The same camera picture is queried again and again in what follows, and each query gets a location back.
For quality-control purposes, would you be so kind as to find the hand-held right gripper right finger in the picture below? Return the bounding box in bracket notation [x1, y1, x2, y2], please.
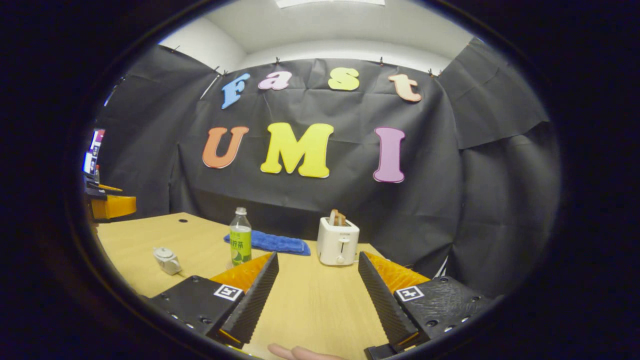
[358, 251, 502, 352]

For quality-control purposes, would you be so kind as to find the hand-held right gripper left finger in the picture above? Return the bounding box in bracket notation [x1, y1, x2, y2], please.
[147, 251, 280, 350]

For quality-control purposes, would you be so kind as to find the green label water bottle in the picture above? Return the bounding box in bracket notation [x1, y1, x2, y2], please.
[229, 207, 252, 267]

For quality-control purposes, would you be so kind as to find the white teacup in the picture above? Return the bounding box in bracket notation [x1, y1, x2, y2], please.
[152, 246, 184, 276]

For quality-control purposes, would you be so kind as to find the computer monitor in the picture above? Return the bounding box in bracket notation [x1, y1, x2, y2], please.
[82, 129, 106, 177]

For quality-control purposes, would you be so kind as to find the blue towel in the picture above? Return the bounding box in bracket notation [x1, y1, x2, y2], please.
[223, 230, 311, 257]

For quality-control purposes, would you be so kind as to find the white toaster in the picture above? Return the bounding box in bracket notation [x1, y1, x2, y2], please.
[317, 216, 360, 266]

